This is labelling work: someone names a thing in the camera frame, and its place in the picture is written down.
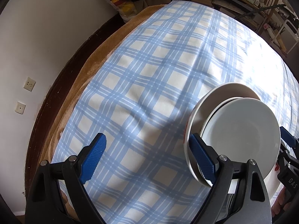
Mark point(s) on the white wall socket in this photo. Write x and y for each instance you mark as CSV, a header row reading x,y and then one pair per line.
x,y
20,107
29,83

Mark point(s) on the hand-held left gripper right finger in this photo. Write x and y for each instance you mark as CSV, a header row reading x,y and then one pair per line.
x,y
202,157

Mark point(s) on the tan fleece blanket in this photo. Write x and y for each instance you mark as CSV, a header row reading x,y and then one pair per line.
x,y
98,51

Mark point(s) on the person's right hand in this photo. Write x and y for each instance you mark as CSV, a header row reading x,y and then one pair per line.
x,y
280,203

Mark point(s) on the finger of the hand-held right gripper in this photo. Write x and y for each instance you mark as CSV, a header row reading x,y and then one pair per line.
x,y
288,137

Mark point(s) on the wooden shelf unit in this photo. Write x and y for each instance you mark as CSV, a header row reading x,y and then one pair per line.
x,y
236,7

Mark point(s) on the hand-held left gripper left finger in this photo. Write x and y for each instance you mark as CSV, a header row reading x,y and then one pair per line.
x,y
93,161

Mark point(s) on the clear bag with yellow items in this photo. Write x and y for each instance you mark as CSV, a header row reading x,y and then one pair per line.
x,y
123,7

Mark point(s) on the plain white bowl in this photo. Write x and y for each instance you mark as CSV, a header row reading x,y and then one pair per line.
x,y
243,135

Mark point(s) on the dark green pole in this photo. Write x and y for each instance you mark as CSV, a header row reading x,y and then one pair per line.
x,y
257,10

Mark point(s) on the red patterned bowl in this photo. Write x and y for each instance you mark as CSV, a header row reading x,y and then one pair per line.
x,y
203,107

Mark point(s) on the white utility cart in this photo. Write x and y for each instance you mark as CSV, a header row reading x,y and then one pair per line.
x,y
283,37

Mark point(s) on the blue plaid tablecloth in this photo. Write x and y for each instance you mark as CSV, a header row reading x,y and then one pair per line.
x,y
151,86

